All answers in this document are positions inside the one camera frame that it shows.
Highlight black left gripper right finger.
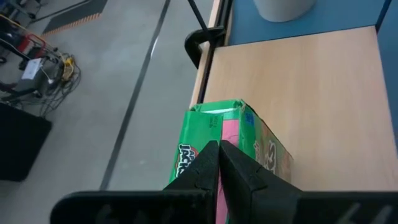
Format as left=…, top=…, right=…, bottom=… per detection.
left=219, top=139, right=398, bottom=224

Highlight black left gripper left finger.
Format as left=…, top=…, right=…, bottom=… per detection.
left=49, top=139, right=220, bottom=224

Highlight green Apple Jacks cereal box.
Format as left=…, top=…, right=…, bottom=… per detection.
left=169, top=98, right=294, bottom=224

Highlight black floor box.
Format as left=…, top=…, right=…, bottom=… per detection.
left=0, top=101, right=53, bottom=182

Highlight yellow power strip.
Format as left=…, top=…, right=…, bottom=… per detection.
left=61, top=56, right=76, bottom=81

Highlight black clamp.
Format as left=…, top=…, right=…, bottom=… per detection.
left=183, top=26, right=227, bottom=70

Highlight white paper sheet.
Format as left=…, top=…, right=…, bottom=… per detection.
left=21, top=58, right=43, bottom=80

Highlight white plant pot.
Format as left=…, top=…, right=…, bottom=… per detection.
left=252, top=0, right=317, bottom=23

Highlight black floor mat orange edge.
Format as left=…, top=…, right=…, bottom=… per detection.
left=42, top=0, right=109, bottom=35

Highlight wooden shelf black metal frame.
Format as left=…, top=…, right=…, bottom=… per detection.
left=188, top=0, right=398, bottom=192

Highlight tangled floor cables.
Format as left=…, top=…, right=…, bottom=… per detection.
left=30, top=46, right=82, bottom=116

